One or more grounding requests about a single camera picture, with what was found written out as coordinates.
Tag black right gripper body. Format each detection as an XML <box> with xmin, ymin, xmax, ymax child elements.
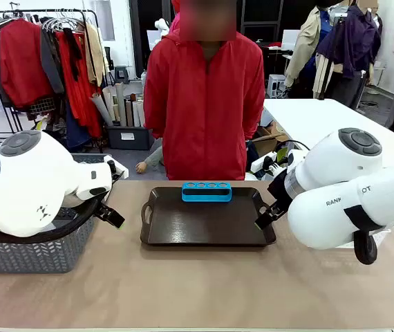
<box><xmin>268</xmin><ymin>169</ymin><xmax>292</xmax><ymax>212</ymax></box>

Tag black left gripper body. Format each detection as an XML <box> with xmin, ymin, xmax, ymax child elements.
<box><xmin>108</xmin><ymin>160</ymin><xmax>120</xmax><ymax>183</ymax></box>

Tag grey plastic patterned basket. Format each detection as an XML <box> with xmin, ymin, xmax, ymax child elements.
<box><xmin>0</xmin><ymin>200</ymin><xmax>96</xmax><ymax>274</ymax></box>
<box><xmin>68</xmin><ymin>153</ymin><xmax>115</xmax><ymax>167</ymax></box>

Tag mannequin arm grey sleeve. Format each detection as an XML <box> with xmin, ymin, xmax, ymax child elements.
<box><xmin>135</xmin><ymin>147</ymin><xmax>164</xmax><ymax>174</ymax></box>

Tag dark grey storage bin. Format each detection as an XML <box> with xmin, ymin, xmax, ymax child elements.
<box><xmin>106</xmin><ymin>124</ymin><xmax>155</xmax><ymax>151</ymax></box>

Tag brown cardboard box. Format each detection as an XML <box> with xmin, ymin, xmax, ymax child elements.
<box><xmin>252</xmin><ymin>124</ymin><xmax>288</xmax><ymax>157</ymax></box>

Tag dark blue jeans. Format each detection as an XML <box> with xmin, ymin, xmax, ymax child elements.
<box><xmin>64</xmin><ymin>103</ymin><xmax>93</xmax><ymax>150</ymax></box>

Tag brown paper roll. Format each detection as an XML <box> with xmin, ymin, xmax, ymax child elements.
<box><xmin>124</xmin><ymin>98</ymin><xmax>134</xmax><ymax>127</ymax></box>

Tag grey slanted paper roll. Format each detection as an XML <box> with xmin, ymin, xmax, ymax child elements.
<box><xmin>89</xmin><ymin>92</ymin><xmax>115</xmax><ymax>127</ymax></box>

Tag blue test tube rack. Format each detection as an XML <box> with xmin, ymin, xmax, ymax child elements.
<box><xmin>181</xmin><ymin>181</ymin><xmax>233</xmax><ymax>203</ymax></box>

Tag tall grey paper roll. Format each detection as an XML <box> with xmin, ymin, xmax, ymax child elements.
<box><xmin>115</xmin><ymin>82</ymin><xmax>128</xmax><ymax>127</ymax></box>

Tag dark brown serving tray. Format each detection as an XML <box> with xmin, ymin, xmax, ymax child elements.
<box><xmin>140</xmin><ymin>186</ymin><xmax>277</xmax><ymax>248</ymax></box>

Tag white table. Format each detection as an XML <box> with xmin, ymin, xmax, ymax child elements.
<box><xmin>262</xmin><ymin>98</ymin><xmax>394</xmax><ymax>156</ymax></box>

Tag red hanging dress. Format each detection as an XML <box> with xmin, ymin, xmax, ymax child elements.
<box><xmin>55</xmin><ymin>30</ymin><xmax>103</xmax><ymax>138</ymax></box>

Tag black plastic stool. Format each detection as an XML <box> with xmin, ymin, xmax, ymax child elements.
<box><xmin>113</xmin><ymin>65</ymin><xmax>131</xmax><ymax>84</ymax></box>

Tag checked grid-pattern garment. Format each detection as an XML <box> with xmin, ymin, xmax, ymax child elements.
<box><xmin>27</xmin><ymin>98</ymin><xmax>57</xmax><ymax>115</ymax></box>

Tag white computer tower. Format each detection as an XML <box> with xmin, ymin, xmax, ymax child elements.
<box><xmin>268</xmin><ymin>74</ymin><xmax>288</xmax><ymax>99</ymax></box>

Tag person in red jacket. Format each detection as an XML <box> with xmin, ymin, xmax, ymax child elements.
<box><xmin>143</xmin><ymin>0</ymin><xmax>265</xmax><ymax>181</ymax></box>

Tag beige hanging garment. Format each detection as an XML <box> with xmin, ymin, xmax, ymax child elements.
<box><xmin>84</xmin><ymin>23</ymin><xmax>111</xmax><ymax>87</ymax></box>

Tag dark grey trousers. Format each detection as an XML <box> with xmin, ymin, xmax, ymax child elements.
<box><xmin>324</xmin><ymin>68</ymin><xmax>371</xmax><ymax>109</ymax></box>

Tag black hanging scarf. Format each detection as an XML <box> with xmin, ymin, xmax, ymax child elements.
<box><xmin>62</xmin><ymin>27</ymin><xmax>84</xmax><ymax>82</ymax></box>

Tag dark grey hanging garment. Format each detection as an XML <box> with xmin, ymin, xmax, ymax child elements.
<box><xmin>39</xmin><ymin>27</ymin><xmax>66</xmax><ymax>95</ymax></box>

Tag beige trench coat mannequin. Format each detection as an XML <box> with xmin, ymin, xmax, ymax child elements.
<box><xmin>284</xmin><ymin>6</ymin><xmax>335</xmax><ymax>100</ymax></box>

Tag red hanging jacket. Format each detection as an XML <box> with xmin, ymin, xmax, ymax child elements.
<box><xmin>0</xmin><ymin>19</ymin><xmax>55</xmax><ymax>108</ymax></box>

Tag white monitor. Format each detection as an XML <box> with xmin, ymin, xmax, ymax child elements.
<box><xmin>281</xmin><ymin>29</ymin><xmax>301</xmax><ymax>46</ymax></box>

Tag black metal clothes rack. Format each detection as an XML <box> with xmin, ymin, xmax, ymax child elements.
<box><xmin>0</xmin><ymin>8</ymin><xmax>104</xmax><ymax>154</ymax></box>

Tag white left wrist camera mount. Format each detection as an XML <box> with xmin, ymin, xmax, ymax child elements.
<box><xmin>103</xmin><ymin>155</ymin><xmax>129</xmax><ymax>180</ymax></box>

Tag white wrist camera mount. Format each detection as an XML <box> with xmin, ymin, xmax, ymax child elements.
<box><xmin>250</xmin><ymin>151</ymin><xmax>290</xmax><ymax>181</ymax></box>
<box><xmin>103</xmin><ymin>155</ymin><xmax>129</xmax><ymax>180</ymax></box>

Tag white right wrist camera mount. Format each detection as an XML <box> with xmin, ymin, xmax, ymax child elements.
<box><xmin>250</xmin><ymin>151</ymin><xmax>290</xmax><ymax>181</ymax></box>

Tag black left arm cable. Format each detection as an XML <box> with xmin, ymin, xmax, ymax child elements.
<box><xmin>0</xmin><ymin>192</ymin><xmax>110</xmax><ymax>245</ymax></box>

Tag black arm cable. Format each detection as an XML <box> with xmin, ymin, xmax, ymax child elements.
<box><xmin>344</xmin><ymin>205</ymin><xmax>385</xmax><ymax>266</ymax></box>
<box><xmin>0</xmin><ymin>192</ymin><xmax>110</xmax><ymax>245</ymax></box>

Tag thin black camera cable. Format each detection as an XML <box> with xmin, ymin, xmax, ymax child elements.
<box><xmin>274</xmin><ymin>139</ymin><xmax>310</xmax><ymax>153</ymax></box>

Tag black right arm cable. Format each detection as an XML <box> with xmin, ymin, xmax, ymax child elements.
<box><xmin>344</xmin><ymin>205</ymin><xmax>385</xmax><ymax>266</ymax></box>

